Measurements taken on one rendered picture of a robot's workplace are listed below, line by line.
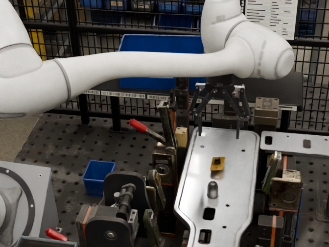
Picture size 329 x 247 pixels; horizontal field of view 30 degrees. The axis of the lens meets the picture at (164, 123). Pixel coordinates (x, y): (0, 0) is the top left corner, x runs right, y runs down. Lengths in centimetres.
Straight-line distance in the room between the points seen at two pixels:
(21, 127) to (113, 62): 249
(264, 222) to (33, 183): 73
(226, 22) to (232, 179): 51
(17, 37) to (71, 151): 117
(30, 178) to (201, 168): 54
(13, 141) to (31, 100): 245
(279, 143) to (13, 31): 98
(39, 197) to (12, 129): 193
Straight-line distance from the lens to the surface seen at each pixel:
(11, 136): 381
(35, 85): 131
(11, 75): 131
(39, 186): 196
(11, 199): 197
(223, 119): 207
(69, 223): 216
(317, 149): 198
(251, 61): 145
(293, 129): 245
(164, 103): 178
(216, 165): 185
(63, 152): 246
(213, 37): 156
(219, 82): 166
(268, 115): 204
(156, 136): 183
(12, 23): 137
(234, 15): 156
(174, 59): 141
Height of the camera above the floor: 221
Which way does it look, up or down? 36 degrees down
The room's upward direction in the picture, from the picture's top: 2 degrees counter-clockwise
